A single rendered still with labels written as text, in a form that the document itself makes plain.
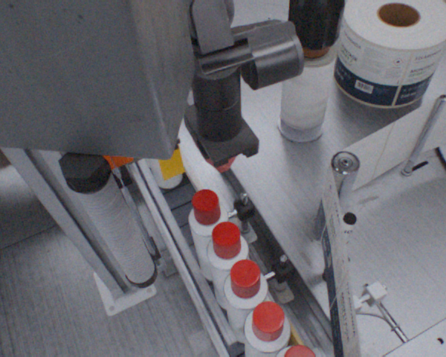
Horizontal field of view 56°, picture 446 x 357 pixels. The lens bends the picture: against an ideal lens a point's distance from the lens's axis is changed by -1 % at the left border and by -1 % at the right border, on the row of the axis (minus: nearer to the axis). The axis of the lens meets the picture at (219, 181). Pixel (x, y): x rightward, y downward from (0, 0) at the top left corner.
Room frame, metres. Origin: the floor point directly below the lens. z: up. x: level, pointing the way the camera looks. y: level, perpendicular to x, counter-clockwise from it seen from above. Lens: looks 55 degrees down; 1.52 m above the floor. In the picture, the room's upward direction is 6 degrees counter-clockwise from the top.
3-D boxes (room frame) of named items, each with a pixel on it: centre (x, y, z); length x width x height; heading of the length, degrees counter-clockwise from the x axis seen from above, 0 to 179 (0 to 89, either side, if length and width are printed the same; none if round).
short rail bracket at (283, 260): (0.24, -0.07, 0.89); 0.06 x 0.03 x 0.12; 111
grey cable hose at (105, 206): (0.19, 0.10, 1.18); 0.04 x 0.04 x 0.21
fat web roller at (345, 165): (0.32, -0.17, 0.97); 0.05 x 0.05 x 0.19
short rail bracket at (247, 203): (0.36, -0.04, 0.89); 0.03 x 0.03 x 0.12; 21
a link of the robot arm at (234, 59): (0.37, -0.01, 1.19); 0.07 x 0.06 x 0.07; 107
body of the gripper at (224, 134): (0.37, -0.01, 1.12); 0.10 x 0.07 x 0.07; 21
